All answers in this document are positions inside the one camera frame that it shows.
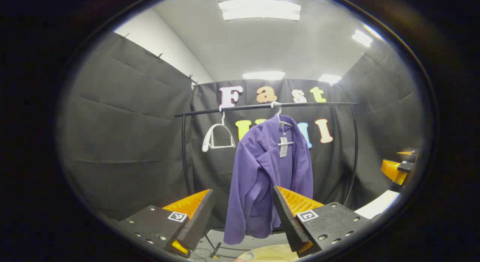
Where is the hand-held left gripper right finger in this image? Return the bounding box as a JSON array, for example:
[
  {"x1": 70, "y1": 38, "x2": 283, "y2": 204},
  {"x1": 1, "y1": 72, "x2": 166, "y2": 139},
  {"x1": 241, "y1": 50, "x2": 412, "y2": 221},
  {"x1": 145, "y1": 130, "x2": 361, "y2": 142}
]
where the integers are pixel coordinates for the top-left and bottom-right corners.
[{"x1": 272, "y1": 186, "x2": 372, "y2": 258}]

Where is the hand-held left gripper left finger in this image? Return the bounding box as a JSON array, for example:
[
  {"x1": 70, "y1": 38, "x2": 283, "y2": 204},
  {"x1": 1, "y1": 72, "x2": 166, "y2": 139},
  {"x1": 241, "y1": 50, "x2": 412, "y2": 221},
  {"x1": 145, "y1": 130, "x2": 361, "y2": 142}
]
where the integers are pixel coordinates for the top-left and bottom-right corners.
[{"x1": 119, "y1": 189, "x2": 216, "y2": 259}]

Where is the cream laundry hamper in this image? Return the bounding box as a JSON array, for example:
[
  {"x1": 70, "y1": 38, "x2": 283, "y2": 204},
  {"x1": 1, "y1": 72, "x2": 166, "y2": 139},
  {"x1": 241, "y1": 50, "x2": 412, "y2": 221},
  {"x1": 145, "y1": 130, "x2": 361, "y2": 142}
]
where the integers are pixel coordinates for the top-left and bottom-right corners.
[{"x1": 237, "y1": 244, "x2": 300, "y2": 262}]

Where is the purple knit cardigan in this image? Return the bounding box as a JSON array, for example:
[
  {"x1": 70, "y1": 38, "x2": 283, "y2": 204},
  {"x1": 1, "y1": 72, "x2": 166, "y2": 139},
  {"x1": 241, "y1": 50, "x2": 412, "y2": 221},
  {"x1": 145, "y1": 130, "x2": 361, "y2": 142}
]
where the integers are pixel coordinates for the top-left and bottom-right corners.
[{"x1": 223, "y1": 114, "x2": 314, "y2": 245}]

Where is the white wire hanger with label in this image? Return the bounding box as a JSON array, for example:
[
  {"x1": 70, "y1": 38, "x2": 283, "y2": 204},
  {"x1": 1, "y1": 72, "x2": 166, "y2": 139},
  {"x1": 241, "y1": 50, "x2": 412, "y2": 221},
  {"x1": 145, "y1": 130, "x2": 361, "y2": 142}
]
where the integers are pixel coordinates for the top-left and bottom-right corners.
[{"x1": 271, "y1": 101, "x2": 294, "y2": 147}]

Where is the white plastic hanger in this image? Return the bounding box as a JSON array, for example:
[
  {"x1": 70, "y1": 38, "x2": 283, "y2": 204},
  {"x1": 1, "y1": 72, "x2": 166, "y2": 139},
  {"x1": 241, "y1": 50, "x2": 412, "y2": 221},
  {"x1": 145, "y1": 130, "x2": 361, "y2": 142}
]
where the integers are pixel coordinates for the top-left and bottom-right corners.
[{"x1": 202, "y1": 106, "x2": 236, "y2": 153}]

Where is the black metal clothes rack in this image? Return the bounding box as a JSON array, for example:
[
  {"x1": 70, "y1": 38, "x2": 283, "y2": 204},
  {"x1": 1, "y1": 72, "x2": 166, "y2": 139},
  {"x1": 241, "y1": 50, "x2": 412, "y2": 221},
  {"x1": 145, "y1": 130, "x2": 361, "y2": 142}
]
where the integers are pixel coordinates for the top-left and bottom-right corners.
[{"x1": 175, "y1": 102, "x2": 359, "y2": 206}]

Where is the white flat sheet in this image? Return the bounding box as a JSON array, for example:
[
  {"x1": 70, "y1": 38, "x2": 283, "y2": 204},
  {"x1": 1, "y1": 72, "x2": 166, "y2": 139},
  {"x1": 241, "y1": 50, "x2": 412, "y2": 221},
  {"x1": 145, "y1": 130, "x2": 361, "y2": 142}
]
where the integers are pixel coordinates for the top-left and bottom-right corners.
[{"x1": 354, "y1": 190, "x2": 401, "y2": 220}]

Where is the black backdrop cloth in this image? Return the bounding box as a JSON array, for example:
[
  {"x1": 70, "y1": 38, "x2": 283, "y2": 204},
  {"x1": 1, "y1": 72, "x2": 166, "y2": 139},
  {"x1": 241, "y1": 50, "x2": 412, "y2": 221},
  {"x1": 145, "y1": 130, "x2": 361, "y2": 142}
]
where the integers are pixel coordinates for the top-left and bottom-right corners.
[{"x1": 56, "y1": 31, "x2": 424, "y2": 232}]

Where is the large ceiling light panel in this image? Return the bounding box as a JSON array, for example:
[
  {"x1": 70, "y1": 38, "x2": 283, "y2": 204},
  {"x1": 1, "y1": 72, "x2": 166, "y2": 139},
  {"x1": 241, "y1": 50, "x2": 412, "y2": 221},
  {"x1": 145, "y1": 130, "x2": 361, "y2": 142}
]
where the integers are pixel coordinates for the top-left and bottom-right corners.
[{"x1": 218, "y1": 0, "x2": 301, "y2": 21}]

